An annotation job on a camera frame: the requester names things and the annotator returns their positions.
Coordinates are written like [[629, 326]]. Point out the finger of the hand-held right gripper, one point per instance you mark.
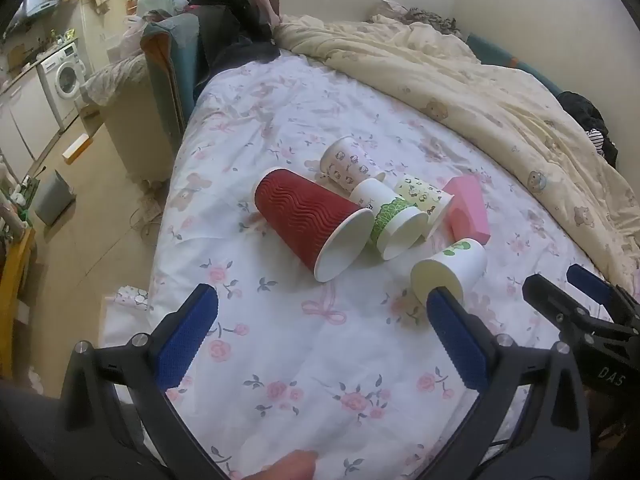
[[550, 299], [592, 280]]

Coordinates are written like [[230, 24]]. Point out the dark clothes pile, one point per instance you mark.
[[235, 35]]

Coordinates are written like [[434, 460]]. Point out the white floral bed sheet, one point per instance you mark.
[[300, 360]]

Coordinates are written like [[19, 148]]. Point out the red ribbed paper cup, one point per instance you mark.
[[300, 215]]

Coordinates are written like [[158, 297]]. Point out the patterned pillow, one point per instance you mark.
[[415, 14]]

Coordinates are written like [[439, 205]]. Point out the yellow and white box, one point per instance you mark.
[[77, 150]]

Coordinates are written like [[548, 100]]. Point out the pale yellow panda print cup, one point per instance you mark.
[[425, 196]]

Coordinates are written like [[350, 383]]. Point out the white cartoon-face print cup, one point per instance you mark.
[[350, 162]]

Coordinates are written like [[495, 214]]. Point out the grey trash bin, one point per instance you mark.
[[54, 199]]

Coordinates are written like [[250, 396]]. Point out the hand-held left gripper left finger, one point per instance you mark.
[[186, 341]]

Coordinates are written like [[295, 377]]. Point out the beige bear print quilt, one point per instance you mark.
[[475, 95]]

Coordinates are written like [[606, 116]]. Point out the yellow wooden stool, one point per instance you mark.
[[15, 270]]

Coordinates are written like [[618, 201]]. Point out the patterned wrapped packet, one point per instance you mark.
[[131, 296]]

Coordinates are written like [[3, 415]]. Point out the white washing machine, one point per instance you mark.
[[65, 77]]

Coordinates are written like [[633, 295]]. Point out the white cup green leaf band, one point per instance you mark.
[[371, 196]]

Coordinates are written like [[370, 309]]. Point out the black garment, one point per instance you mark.
[[585, 115]]

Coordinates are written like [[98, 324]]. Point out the white kitchen cabinet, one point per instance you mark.
[[27, 115]]

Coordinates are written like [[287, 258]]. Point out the floral blanket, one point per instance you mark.
[[117, 75]]

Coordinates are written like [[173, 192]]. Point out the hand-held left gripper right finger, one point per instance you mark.
[[457, 342]]

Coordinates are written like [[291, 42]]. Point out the pink box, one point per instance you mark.
[[470, 210]]

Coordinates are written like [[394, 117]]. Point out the white cup green clover print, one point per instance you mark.
[[456, 261]]

